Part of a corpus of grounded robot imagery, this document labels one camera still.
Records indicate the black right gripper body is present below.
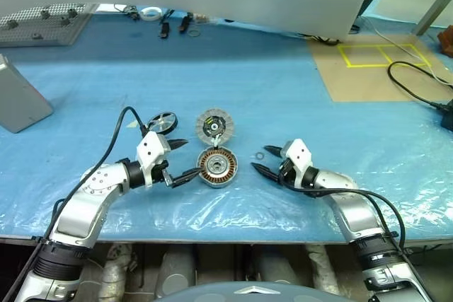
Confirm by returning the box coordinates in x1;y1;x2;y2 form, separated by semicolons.
277;155;302;190

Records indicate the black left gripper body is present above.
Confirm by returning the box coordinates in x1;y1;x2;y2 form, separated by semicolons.
151;138;177;189

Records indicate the spoked rotor with black rim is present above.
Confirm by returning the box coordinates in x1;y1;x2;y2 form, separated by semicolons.
146;111;178;136

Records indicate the grey motor lid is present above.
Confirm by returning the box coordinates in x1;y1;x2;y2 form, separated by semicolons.
195;108;236;147

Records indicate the grey motor housing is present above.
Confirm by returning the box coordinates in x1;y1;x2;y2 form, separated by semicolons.
196;149;239;189

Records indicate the blue plastic table cover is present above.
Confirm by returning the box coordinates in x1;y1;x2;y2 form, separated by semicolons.
0;6;453;245

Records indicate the grey rounded cylinder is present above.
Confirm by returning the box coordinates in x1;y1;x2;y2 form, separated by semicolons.
159;244;196;291
253;244;302;287

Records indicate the brown cardboard sheet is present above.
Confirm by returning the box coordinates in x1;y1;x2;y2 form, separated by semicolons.
306;34;453;103

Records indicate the black hand tool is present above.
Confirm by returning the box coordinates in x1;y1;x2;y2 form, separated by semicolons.
159;10;176;40
178;13;194;34

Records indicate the grey rounded robot body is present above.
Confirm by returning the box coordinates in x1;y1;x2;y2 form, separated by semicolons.
150;281;330;302

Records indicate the white tape roll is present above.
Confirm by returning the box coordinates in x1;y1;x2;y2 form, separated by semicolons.
139;6;164;21

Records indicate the grey metal box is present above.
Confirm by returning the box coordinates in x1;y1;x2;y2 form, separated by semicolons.
0;53;55;134

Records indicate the grey perforated metal plate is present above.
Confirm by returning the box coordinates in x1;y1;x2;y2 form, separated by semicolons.
0;2;100;48

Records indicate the black power adapter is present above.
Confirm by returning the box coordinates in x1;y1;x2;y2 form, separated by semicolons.
440;100;453;129

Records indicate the red-brown block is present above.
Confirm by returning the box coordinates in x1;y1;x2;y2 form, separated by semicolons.
437;24;453;57

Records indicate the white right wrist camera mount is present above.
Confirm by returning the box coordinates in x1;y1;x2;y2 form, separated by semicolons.
281;138;315;190

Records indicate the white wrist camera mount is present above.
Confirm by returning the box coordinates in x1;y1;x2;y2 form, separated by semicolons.
281;138;315;190
136;131;171;188

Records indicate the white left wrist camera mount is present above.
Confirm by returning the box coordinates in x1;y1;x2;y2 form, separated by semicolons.
136;131;171;188

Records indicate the silver wrapped hose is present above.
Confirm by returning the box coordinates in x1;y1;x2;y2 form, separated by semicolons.
101;243;137;302
306;244;343;298

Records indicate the black cable bundle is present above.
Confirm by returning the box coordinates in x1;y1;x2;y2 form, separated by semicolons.
304;34;340;47

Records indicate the black power cable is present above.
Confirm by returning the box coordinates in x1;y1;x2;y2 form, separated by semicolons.
387;60;453;109

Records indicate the black connector with wires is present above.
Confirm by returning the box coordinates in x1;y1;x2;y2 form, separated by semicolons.
113;4;139;20

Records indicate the white cable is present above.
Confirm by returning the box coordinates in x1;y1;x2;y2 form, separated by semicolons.
364;15;453;87

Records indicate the aluminium profile post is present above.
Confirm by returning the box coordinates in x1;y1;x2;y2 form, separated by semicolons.
411;0;453;37

